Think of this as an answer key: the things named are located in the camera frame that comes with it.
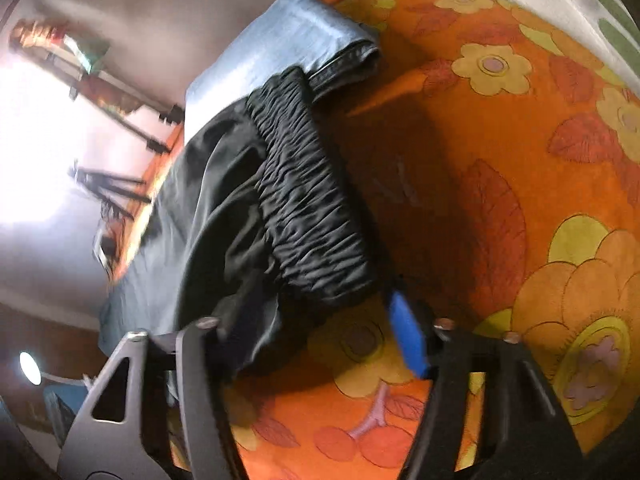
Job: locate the orange floral blanket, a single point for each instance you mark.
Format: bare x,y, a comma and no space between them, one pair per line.
475,135

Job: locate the orange patterned hanging cloth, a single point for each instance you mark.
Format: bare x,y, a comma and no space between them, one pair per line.
35,30

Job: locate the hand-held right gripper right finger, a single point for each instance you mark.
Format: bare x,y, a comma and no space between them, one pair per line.
407,335

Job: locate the small black tripod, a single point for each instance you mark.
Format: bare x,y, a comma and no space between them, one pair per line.
115,180

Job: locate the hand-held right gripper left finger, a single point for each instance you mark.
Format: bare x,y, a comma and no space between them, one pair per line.
200,385

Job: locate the light blue jeans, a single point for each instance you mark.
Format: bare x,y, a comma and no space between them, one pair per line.
290,35

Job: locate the metal clothes drying rack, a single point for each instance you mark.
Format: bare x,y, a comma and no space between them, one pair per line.
172,112

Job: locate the green hanging cloth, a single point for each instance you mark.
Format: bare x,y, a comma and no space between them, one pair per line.
95,50

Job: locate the dark pants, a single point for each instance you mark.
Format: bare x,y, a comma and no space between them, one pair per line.
300,210

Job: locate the round white lamp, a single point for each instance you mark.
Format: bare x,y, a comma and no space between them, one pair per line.
30,367

